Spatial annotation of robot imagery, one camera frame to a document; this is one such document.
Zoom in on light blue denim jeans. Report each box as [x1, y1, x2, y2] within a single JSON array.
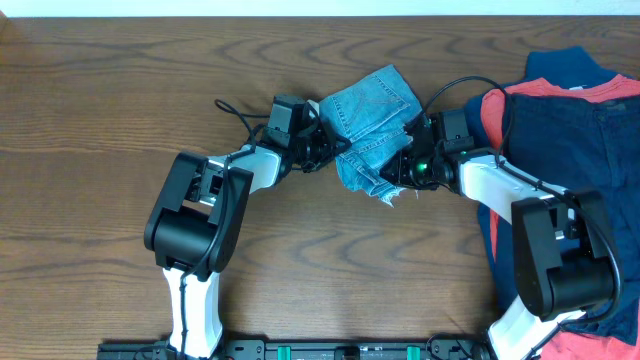
[[319, 65, 422, 205]]

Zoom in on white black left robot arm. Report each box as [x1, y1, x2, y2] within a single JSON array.
[[144, 95, 351, 359]]

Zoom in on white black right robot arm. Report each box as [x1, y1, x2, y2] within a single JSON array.
[[380, 110, 622, 359]]

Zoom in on navy and red t-shirt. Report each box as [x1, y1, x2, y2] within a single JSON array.
[[464, 47, 639, 359]]

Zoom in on black rail with green clips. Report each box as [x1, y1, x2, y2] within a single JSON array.
[[97, 338, 489, 360]]

